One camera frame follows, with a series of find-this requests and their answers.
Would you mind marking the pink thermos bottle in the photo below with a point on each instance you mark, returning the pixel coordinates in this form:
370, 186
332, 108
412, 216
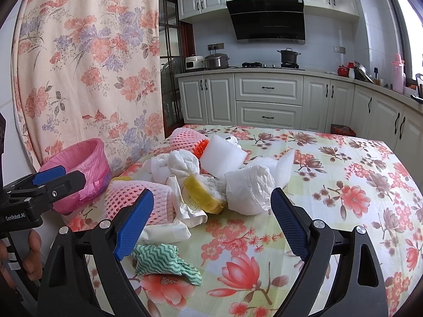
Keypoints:
398, 74

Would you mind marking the large yellow sponge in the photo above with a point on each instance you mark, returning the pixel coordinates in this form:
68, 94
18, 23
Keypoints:
207, 192

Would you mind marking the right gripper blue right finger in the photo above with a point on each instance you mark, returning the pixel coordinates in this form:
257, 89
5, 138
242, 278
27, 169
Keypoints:
296, 232

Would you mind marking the pink foam net with orange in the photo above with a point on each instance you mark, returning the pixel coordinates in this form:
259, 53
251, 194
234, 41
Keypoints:
188, 139

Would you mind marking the silver rice cooker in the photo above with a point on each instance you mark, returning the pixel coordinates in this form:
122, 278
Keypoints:
216, 61

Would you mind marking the white paper towel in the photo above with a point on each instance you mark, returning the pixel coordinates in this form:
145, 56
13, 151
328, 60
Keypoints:
178, 163

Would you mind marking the floral curtain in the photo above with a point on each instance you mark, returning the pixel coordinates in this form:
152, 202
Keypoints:
85, 69

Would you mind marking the white foam block square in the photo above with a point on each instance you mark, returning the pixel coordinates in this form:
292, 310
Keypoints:
221, 157

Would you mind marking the floral tablecloth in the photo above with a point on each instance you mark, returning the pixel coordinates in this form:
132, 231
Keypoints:
246, 265

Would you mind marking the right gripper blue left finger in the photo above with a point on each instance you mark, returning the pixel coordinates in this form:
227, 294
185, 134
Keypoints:
129, 223

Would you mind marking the black cooking pot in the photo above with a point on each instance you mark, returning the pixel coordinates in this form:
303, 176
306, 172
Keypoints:
288, 58

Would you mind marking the gas stove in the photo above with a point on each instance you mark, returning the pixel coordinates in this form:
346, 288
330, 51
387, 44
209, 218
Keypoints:
259, 65

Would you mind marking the red kettle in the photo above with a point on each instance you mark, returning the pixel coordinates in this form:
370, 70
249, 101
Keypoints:
343, 71

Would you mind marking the small red floor bin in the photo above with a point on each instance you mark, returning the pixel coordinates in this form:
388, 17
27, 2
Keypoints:
343, 130

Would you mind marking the black range hood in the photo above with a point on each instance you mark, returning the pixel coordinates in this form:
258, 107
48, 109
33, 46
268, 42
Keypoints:
268, 20

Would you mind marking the white L-shaped foam piece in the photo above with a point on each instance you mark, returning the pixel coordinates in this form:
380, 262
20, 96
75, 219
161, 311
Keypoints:
280, 169

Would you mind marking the person's left hand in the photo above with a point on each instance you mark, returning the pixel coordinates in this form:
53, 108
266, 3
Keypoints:
32, 263

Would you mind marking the lower kitchen cabinets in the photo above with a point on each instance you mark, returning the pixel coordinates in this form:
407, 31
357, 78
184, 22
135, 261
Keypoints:
310, 101

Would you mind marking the green wavy cloth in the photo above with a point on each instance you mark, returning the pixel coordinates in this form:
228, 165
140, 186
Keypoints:
164, 259

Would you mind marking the dark wooden glass door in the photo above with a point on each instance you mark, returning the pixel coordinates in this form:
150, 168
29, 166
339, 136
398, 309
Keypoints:
176, 41

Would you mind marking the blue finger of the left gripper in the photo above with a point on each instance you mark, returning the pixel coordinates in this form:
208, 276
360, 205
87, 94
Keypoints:
65, 185
51, 174

